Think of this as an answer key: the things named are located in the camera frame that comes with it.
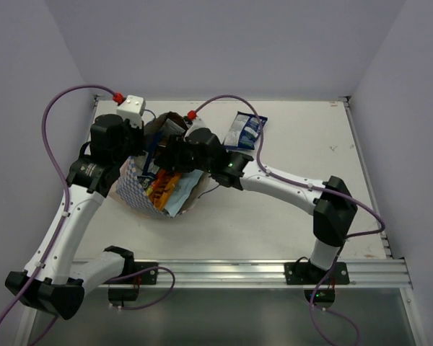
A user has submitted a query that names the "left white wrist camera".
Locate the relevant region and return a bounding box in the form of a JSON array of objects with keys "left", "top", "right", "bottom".
[{"left": 116, "top": 95, "right": 146, "bottom": 125}]

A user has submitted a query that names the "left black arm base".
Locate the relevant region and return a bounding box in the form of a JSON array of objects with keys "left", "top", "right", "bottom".
[{"left": 107, "top": 262, "right": 158, "bottom": 306}]

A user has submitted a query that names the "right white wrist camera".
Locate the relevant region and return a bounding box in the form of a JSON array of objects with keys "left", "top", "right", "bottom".
[{"left": 184, "top": 110, "right": 206, "bottom": 133}]

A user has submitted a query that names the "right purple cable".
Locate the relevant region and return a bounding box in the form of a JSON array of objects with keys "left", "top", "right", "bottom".
[{"left": 194, "top": 94, "right": 387, "bottom": 239}]

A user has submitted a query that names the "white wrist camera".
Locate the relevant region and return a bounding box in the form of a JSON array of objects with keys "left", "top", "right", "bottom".
[
  {"left": 184, "top": 110, "right": 206, "bottom": 133},
  {"left": 116, "top": 95, "right": 146, "bottom": 125}
]

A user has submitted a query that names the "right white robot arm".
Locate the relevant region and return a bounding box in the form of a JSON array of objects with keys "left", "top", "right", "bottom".
[{"left": 155, "top": 128, "right": 357, "bottom": 283}]

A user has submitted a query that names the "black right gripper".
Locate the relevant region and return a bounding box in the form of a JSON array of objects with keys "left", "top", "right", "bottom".
[{"left": 153, "top": 133, "right": 215, "bottom": 175}]

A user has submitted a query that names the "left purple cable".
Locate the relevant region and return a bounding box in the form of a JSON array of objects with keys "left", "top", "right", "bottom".
[{"left": 0, "top": 84, "right": 126, "bottom": 346}]

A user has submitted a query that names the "orange snack packet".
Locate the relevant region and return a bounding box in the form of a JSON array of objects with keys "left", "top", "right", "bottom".
[{"left": 146, "top": 169, "right": 183, "bottom": 210}]

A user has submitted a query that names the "checkered blue paper bag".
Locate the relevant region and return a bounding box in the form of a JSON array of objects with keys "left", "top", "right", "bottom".
[{"left": 108, "top": 111, "right": 219, "bottom": 219}]

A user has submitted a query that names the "light blue snack packet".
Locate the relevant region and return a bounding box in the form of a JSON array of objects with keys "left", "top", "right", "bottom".
[{"left": 165, "top": 170, "right": 203, "bottom": 218}]

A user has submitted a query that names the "blue white snack packet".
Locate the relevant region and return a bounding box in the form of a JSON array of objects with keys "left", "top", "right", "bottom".
[{"left": 223, "top": 112, "right": 268, "bottom": 150}]

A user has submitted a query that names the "aluminium front rail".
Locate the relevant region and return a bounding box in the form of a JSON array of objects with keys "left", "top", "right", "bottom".
[{"left": 70, "top": 257, "right": 414, "bottom": 289}]

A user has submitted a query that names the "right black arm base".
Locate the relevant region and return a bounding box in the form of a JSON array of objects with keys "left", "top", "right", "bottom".
[{"left": 284, "top": 257, "right": 351, "bottom": 309}]

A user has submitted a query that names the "purple cable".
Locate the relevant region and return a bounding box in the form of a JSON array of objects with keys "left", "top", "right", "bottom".
[
  {"left": 194, "top": 94, "right": 387, "bottom": 239},
  {"left": 0, "top": 84, "right": 126, "bottom": 346}
]

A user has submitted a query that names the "dark brown kettle chips bag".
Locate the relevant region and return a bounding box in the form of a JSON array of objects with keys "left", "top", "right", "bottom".
[{"left": 157, "top": 112, "right": 188, "bottom": 138}]

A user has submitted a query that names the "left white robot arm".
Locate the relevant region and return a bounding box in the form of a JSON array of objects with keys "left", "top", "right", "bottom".
[{"left": 5, "top": 114, "right": 144, "bottom": 320}]

